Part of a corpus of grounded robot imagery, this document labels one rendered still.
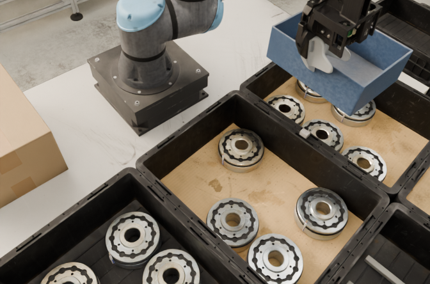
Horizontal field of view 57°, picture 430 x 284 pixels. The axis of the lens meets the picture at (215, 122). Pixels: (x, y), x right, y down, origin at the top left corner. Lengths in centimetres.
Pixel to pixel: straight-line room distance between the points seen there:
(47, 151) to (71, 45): 163
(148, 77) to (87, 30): 165
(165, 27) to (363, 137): 55
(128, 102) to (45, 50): 158
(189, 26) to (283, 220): 52
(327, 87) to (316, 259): 33
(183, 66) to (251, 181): 43
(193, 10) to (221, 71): 34
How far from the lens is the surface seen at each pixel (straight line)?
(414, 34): 203
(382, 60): 81
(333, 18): 58
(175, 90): 109
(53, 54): 257
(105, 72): 115
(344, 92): 69
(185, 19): 101
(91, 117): 119
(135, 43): 101
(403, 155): 103
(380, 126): 106
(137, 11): 97
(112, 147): 111
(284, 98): 101
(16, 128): 101
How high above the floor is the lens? 158
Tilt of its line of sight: 50 degrees down
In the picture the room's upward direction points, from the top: 3 degrees clockwise
